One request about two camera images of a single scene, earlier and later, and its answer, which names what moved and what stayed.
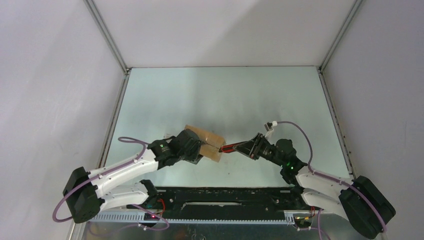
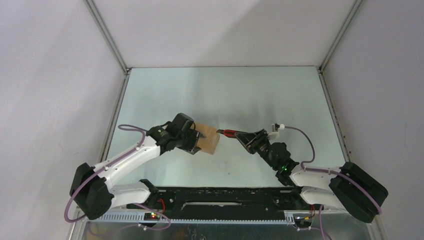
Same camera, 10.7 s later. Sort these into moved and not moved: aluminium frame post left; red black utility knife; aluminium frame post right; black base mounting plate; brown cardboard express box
Moved: red black utility knife; brown cardboard express box
Not moved: aluminium frame post right; aluminium frame post left; black base mounting plate
